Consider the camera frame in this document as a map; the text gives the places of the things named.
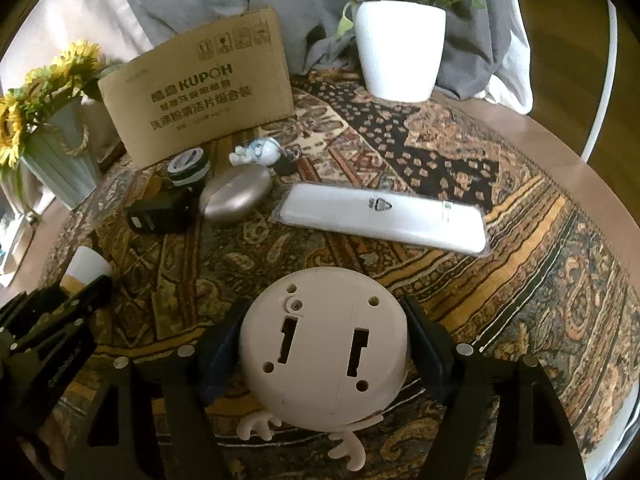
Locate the white orange lidded jar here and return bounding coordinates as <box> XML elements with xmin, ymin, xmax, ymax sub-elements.
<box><xmin>60</xmin><ymin>246</ymin><xmax>113</xmax><ymax>297</ymax></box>

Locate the black rectangular device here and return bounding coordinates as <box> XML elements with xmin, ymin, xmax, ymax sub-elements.
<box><xmin>125</xmin><ymin>188</ymin><xmax>196</xmax><ymax>235</ymax></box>

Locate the beige round deer toy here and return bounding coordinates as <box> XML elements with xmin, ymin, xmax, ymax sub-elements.
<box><xmin>236</xmin><ymin>266</ymin><xmax>409</xmax><ymax>471</ymax></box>

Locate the silver oval case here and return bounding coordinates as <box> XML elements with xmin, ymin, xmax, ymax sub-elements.
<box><xmin>198</xmin><ymin>164</ymin><xmax>272</xmax><ymax>226</ymax></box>

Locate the sunflower bouquet in vase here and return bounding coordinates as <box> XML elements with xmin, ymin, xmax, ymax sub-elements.
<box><xmin>1</xmin><ymin>40</ymin><xmax>114</xmax><ymax>211</ymax></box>

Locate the white packaged remote control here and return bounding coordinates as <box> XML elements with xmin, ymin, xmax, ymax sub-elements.
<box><xmin>273</xmin><ymin>182</ymin><xmax>489</xmax><ymax>256</ymax></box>

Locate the patterned persian table rug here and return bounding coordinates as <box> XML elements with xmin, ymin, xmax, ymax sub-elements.
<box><xmin>41</xmin><ymin>73</ymin><xmax>639</xmax><ymax>458</ymax></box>

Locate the small white blue figurine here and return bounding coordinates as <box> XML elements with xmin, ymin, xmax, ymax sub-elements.
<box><xmin>229</xmin><ymin>138</ymin><xmax>283</xmax><ymax>167</ymax></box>

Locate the cardboard box with print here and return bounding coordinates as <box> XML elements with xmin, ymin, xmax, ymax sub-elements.
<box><xmin>99</xmin><ymin>6</ymin><xmax>294</xmax><ymax>168</ymax></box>

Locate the beige curtain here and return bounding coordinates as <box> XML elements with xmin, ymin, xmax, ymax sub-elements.
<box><xmin>1</xmin><ymin>0</ymin><xmax>152</xmax><ymax>90</ymax></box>

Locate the grey curtain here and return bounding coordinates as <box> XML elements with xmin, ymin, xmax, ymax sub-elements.
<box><xmin>127</xmin><ymin>0</ymin><xmax>521</xmax><ymax>100</ymax></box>

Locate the white pot green plant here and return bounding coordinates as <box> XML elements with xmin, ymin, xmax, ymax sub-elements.
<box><xmin>326</xmin><ymin>0</ymin><xmax>486</xmax><ymax>104</ymax></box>

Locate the small black keychain object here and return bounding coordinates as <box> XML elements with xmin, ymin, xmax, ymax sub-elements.
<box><xmin>272</xmin><ymin>148</ymin><xmax>300</xmax><ymax>177</ymax></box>

